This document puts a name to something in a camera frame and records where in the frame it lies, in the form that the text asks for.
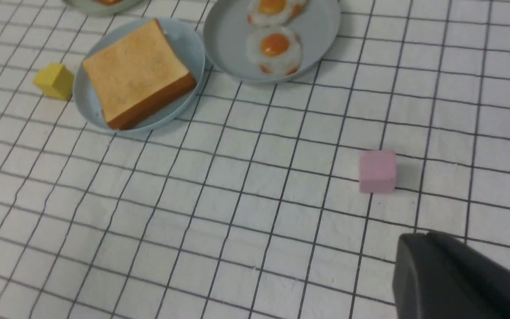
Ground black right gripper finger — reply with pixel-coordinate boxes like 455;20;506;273
392;232;510;319

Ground toast slice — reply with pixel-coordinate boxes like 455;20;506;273
81;18;197;131

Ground pink cube block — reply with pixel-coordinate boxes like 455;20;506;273
359;150;397;194

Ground white grid tablecloth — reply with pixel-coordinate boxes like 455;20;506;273
0;0;510;319

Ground fried egg toy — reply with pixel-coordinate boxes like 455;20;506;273
246;26;303;77
247;0;307;27

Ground grey plate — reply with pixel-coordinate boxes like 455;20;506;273
203;0;342;85

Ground yellow cube block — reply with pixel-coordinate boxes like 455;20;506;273
32;63;74;101

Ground pale green plate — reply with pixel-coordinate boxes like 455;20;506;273
61;0;143;17

